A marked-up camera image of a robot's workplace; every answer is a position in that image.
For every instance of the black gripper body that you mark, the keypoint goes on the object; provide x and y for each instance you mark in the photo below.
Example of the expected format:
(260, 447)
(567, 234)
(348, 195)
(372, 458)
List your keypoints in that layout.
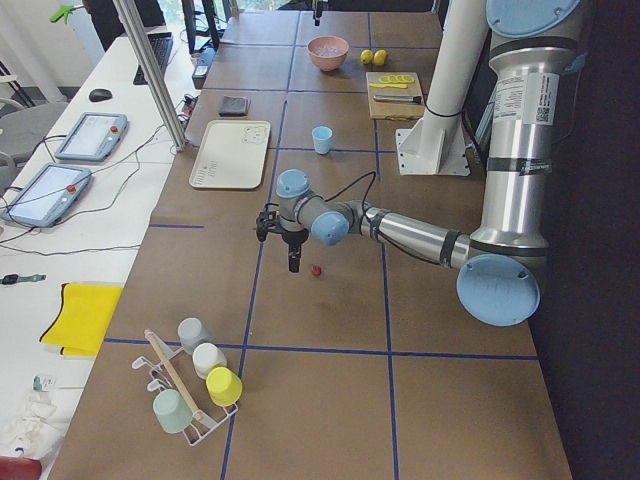
(294, 238)

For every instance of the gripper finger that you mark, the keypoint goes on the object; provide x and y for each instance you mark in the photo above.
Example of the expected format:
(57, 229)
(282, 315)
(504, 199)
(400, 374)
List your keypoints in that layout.
(317, 11)

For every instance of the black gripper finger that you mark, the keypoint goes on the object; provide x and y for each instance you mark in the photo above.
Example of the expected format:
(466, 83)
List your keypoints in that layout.
(294, 256)

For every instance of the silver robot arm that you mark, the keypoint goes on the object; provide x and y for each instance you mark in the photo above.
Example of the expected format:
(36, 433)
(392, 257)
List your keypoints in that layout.
(501, 265)

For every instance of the pink bowl of ice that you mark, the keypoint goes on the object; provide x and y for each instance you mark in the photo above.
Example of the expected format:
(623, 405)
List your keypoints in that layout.
(328, 53)

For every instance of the light blue cup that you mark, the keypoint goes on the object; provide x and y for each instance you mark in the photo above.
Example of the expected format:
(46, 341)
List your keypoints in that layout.
(322, 137)

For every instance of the grey cup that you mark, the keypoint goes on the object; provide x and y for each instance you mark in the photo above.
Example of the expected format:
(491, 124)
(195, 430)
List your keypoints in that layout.
(192, 332)

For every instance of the white cup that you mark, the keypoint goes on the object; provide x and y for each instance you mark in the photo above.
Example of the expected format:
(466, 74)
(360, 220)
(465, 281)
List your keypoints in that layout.
(205, 357)

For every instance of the yellow cup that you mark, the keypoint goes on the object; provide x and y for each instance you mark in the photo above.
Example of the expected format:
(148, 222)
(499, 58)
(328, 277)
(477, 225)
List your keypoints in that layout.
(224, 386)

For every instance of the mint green cup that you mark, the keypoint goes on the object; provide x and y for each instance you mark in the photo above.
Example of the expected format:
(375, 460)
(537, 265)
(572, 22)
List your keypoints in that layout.
(171, 411)

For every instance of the yellow lemon far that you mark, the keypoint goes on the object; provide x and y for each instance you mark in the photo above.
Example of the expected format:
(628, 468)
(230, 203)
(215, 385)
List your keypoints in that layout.
(366, 57)

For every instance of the cream bear tray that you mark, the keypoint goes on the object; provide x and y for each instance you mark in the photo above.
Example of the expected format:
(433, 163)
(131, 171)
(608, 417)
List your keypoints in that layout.
(231, 155)

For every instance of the yellow lemon near board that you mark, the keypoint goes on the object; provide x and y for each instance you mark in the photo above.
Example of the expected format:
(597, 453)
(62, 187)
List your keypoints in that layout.
(380, 57)

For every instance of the lemon slices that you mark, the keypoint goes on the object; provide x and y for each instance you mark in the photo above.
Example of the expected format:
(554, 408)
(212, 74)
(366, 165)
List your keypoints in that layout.
(402, 79)

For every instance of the yellow plastic knife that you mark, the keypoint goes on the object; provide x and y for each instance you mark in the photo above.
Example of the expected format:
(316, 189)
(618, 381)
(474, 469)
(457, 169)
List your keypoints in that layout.
(377, 86)

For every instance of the grey folded cloth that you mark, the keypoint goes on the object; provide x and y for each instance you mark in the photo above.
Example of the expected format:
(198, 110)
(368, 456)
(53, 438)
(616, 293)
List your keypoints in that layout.
(234, 106)

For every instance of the wooden cutting board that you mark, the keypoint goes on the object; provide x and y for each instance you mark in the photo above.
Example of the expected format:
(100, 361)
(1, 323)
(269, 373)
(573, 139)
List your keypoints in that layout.
(392, 111)

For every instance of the black power box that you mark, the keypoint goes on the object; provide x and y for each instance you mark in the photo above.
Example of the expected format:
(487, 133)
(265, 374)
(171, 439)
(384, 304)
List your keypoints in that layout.
(203, 64)

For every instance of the black keyboard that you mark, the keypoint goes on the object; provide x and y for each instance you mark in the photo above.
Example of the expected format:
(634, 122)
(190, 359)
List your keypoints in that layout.
(161, 46)

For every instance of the far teach pendant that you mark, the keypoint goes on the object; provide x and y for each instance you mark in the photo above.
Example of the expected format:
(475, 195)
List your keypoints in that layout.
(93, 137)

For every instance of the teach pendant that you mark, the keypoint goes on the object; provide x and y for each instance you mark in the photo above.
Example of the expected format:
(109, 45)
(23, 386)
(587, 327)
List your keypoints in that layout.
(93, 137)
(49, 194)

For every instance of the yellow folded cloth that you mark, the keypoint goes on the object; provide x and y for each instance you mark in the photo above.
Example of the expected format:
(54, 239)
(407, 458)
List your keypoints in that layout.
(85, 314)

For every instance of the black computer mouse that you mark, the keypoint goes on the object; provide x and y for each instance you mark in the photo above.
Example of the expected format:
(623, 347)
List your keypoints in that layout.
(100, 95)

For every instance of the near teach pendant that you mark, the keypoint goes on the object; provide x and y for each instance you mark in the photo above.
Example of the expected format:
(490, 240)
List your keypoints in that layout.
(49, 194)

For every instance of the smart watch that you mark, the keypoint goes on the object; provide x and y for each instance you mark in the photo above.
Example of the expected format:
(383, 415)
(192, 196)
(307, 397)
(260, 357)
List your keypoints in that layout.
(13, 279)

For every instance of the aluminium frame post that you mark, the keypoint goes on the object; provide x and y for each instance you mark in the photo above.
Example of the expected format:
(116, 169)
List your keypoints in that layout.
(133, 25)

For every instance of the white wire cup rack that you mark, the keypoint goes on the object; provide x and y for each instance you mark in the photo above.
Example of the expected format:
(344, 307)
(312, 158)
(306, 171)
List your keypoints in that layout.
(167, 370)

